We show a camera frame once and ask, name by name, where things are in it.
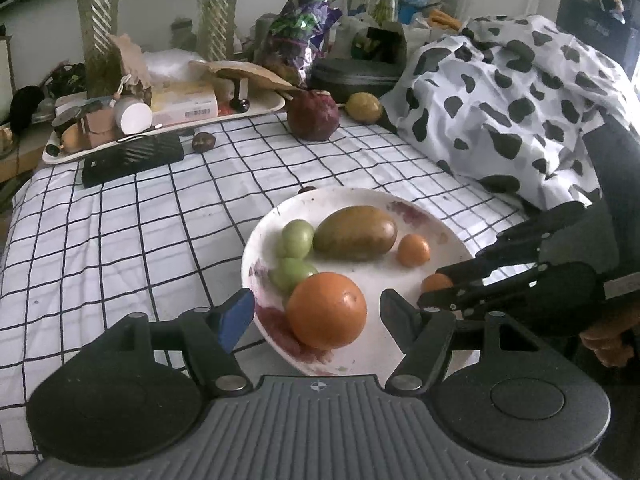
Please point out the dark purple passion fruit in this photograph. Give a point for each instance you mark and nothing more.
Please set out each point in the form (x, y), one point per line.
(204, 142)

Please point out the small cardboard box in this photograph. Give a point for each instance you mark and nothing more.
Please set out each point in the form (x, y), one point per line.
(100, 127)

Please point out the small tangerine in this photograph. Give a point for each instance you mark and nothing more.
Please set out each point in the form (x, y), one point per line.
(436, 282)
(414, 250)

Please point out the white cylindrical jar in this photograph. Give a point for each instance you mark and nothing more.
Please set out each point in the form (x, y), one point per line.
(133, 116)

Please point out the green brown mango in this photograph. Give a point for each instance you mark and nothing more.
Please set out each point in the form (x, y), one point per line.
(355, 232)

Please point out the black zipped case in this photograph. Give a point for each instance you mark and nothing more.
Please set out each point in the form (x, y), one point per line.
(350, 77)

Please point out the green round fruit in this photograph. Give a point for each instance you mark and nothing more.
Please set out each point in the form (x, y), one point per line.
(297, 237)
(290, 275)

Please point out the black round object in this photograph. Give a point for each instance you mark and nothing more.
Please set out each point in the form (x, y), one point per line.
(24, 107)

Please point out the white oblong tray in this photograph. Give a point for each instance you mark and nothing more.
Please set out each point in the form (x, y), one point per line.
(260, 105)

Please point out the dark red pomegranate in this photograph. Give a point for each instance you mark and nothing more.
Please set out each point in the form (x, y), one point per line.
(313, 115)

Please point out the purple foil bouquet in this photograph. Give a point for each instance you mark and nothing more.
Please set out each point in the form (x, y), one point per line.
(300, 30)

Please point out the cow print blanket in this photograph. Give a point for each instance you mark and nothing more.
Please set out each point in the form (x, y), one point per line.
(500, 100)

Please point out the pale yellow carton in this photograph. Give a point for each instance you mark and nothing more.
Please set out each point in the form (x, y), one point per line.
(182, 102)

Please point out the white floral plate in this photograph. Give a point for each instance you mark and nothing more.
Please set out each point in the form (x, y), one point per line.
(430, 230)

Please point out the person's right hand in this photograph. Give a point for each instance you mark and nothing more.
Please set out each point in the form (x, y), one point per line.
(610, 342)

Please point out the black checked white tablecloth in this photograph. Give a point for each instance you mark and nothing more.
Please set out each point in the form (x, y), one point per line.
(125, 240)

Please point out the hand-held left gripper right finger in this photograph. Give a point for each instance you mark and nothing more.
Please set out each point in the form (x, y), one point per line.
(400, 317)

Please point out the brown paper bag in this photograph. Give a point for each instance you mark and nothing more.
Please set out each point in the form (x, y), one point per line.
(250, 74)

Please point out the blue container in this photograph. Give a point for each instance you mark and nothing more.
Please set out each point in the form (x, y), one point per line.
(412, 5)

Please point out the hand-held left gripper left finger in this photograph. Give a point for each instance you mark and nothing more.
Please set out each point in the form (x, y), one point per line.
(235, 317)

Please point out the large orange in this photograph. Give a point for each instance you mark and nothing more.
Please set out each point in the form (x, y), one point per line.
(327, 310)

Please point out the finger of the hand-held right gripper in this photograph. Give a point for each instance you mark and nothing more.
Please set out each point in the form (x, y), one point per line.
(475, 285)
(530, 232)

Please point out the tall ribbed glass vase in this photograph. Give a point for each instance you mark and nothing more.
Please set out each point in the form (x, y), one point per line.
(216, 10)
(100, 25)

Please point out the black ribbed flat box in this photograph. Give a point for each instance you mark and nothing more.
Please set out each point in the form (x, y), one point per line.
(132, 159)

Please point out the yellow round fruit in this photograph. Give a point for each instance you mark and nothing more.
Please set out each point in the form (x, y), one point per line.
(364, 107)

